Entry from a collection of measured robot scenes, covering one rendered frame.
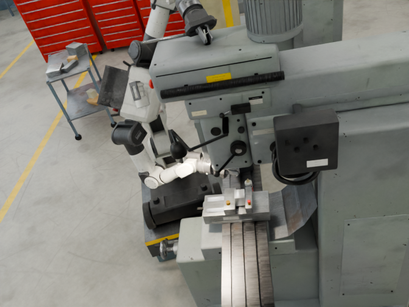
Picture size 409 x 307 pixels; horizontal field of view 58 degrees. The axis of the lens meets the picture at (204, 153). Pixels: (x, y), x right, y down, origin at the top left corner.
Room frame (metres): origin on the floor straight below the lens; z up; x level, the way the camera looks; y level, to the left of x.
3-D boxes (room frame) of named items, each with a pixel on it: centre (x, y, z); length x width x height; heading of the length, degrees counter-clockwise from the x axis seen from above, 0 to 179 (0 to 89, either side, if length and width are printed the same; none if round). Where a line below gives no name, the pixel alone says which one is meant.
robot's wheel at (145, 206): (1.85, 0.51, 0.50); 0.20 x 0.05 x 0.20; 0
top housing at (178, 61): (1.31, -0.14, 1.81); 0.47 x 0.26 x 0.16; 78
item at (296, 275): (1.32, -0.10, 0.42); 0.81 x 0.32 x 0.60; 78
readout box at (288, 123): (0.92, -0.34, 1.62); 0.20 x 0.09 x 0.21; 78
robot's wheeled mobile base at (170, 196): (2.10, 0.25, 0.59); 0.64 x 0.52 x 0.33; 0
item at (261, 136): (1.27, -0.31, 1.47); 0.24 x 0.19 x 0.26; 168
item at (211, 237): (1.31, -0.12, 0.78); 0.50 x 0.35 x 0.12; 78
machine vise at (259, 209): (1.31, -0.09, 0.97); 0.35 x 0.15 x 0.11; 75
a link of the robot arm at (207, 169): (1.36, -0.04, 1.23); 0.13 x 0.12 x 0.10; 150
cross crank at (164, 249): (1.42, 0.37, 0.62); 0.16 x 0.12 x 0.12; 78
